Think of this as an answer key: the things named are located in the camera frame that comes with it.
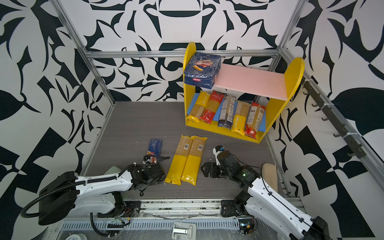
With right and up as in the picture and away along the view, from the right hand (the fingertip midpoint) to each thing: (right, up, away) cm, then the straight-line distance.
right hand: (207, 168), depth 77 cm
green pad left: (-52, -3, +7) cm, 52 cm away
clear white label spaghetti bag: (+13, +29, +15) cm, 35 cm away
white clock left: (-56, -25, -12) cm, 63 cm away
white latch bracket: (-11, -25, -10) cm, 29 cm away
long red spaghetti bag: (+8, +39, +23) cm, 46 cm away
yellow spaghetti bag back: (-8, -3, +10) cm, 13 cm away
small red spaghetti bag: (+30, +27, +14) cm, 43 cm away
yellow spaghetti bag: (-17, -4, +8) cm, 20 cm away
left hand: (-28, -6, +7) cm, 29 cm away
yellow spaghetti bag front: (+23, +30, +17) cm, 42 cm away
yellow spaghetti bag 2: (-4, +32, +18) cm, 37 cm away
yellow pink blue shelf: (+28, +37, +24) cm, 52 cm away
